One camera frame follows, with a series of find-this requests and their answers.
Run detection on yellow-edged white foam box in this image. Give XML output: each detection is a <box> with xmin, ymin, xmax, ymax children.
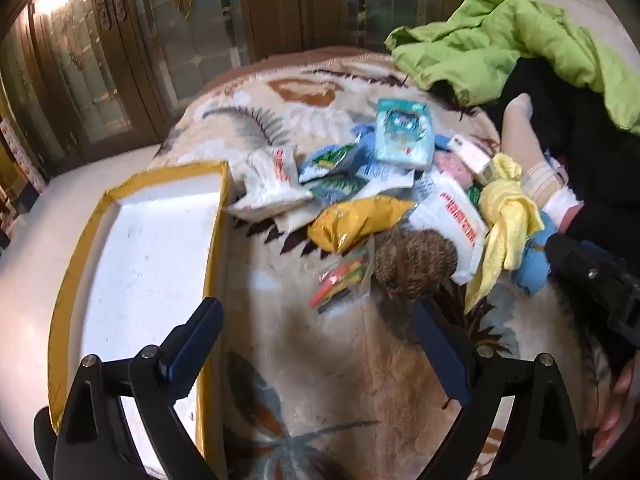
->
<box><xmin>47</xmin><ymin>160</ymin><xmax>233</xmax><ymax>480</ymax></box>

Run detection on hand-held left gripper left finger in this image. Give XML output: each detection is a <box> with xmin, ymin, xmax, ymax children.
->
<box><xmin>52</xmin><ymin>297</ymin><xmax>224</xmax><ymax>480</ymax></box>

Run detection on pink packet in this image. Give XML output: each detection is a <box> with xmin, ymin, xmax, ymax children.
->
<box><xmin>432</xmin><ymin>150</ymin><xmax>476</xmax><ymax>186</ymax></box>

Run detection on yellow packet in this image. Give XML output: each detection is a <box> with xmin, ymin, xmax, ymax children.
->
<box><xmin>306</xmin><ymin>196</ymin><xmax>418</xmax><ymax>256</ymax></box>

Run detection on black pants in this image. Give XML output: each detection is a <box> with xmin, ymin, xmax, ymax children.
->
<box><xmin>492</xmin><ymin>57</ymin><xmax>640</xmax><ymax>281</ymax></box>

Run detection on stack of white red cartons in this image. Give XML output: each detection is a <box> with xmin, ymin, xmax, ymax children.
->
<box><xmin>0</xmin><ymin>115</ymin><xmax>48</xmax><ymax>201</ymax></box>

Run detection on green and white packet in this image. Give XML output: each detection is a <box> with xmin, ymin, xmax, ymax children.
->
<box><xmin>310</xmin><ymin>175</ymin><xmax>371</xmax><ymax>206</ymax></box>
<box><xmin>298</xmin><ymin>142</ymin><xmax>373</xmax><ymax>183</ymax></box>

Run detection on green jacket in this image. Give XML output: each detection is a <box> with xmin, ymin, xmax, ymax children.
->
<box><xmin>385</xmin><ymin>0</ymin><xmax>640</xmax><ymax>136</ymax></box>

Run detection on person's right hand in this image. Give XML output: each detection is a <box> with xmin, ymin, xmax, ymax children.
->
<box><xmin>591</xmin><ymin>355</ymin><xmax>640</xmax><ymax>461</ymax></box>

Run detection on blue towel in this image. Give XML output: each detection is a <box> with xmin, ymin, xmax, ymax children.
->
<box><xmin>352</xmin><ymin>125</ymin><xmax>378</xmax><ymax>161</ymax></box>

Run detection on small white box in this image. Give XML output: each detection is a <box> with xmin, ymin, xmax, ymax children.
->
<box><xmin>446</xmin><ymin>135</ymin><xmax>493</xmax><ymax>186</ymax></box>

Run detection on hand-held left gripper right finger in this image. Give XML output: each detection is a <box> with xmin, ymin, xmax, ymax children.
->
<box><xmin>412</xmin><ymin>299</ymin><xmax>583</xmax><ymax>480</ymax></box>

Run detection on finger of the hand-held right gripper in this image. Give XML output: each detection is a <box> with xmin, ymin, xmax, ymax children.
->
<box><xmin>546</xmin><ymin>235</ymin><xmax>626</xmax><ymax>306</ymax></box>

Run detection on leaf printed blanket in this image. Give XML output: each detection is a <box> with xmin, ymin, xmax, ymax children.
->
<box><xmin>150</xmin><ymin>47</ymin><xmax>621</xmax><ymax>480</ymax></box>

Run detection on clear bag of colourful sticks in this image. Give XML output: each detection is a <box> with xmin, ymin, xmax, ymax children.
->
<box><xmin>309</xmin><ymin>247</ymin><xmax>376</xmax><ymax>316</ymax></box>

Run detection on white packet with blue print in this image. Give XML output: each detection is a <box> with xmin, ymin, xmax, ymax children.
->
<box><xmin>360</xmin><ymin>160</ymin><xmax>416</xmax><ymax>191</ymax></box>

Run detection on wooden glass doors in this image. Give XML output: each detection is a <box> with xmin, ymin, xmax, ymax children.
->
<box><xmin>0</xmin><ymin>0</ymin><xmax>491</xmax><ymax>181</ymax></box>

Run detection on white packet with red print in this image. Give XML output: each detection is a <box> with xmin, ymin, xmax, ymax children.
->
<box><xmin>227</xmin><ymin>146</ymin><xmax>313</xmax><ymax>221</ymax></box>
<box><xmin>407</xmin><ymin>172</ymin><xmax>488</xmax><ymax>286</ymax></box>

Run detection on light blue cloth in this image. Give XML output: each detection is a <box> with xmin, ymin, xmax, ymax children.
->
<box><xmin>517</xmin><ymin>210</ymin><xmax>556</xmax><ymax>296</ymax></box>

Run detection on brown knitted pouch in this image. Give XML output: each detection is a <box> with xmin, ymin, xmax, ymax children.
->
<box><xmin>372</xmin><ymin>229</ymin><xmax>458</xmax><ymax>302</ymax></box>

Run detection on person's foot in beige sock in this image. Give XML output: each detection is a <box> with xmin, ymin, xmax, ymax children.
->
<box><xmin>500</xmin><ymin>92</ymin><xmax>583</xmax><ymax>233</ymax></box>

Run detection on teal tissue pack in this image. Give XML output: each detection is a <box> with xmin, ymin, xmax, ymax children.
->
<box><xmin>374</xmin><ymin>98</ymin><xmax>436</xmax><ymax>171</ymax></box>

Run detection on yellow towel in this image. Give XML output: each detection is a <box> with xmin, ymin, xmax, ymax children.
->
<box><xmin>462</xmin><ymin>154</ymin><xmax>546</xmax><ymax>316</ymax></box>

